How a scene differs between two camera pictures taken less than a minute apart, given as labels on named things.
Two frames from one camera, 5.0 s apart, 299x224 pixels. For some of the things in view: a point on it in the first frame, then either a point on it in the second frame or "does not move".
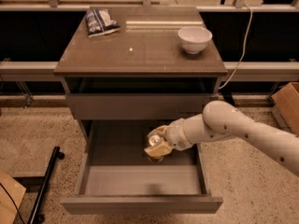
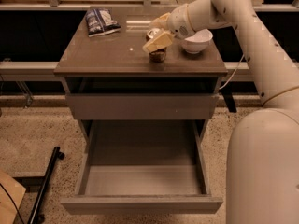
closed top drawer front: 137,106 does not move
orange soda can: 154,140 → 157,56
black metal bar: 56,155 does not move
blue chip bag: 100,22 does not move
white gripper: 175,136 → 177,22
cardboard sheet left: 17,191 does not move
